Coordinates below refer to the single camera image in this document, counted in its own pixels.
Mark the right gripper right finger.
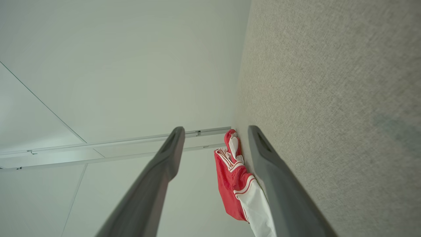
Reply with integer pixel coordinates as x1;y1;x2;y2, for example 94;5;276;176
247;125;338;237

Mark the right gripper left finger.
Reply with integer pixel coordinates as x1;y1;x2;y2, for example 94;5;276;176
95;126;186;237

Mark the red jersey with white sleeves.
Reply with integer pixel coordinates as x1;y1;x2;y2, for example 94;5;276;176
214;147;277;237

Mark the aluminium partition post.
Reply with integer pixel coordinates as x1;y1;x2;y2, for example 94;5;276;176
0;126;232;156
0;144;228;171

